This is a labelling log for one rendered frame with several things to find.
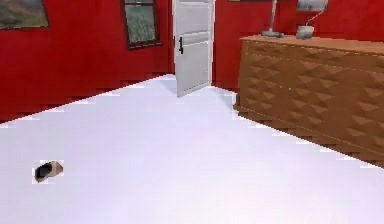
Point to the white room door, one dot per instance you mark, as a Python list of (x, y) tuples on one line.
[(193, 46)]

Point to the grey desk lamp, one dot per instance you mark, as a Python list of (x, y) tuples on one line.
[(272, 30)]

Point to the torn half basketball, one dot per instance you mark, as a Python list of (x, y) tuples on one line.
[(48, 170)]

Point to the framed landscape picture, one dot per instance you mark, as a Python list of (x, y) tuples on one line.
[(21, 13)]

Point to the brown patterned wooden sideboard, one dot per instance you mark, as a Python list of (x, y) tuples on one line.
[(310, 90)]

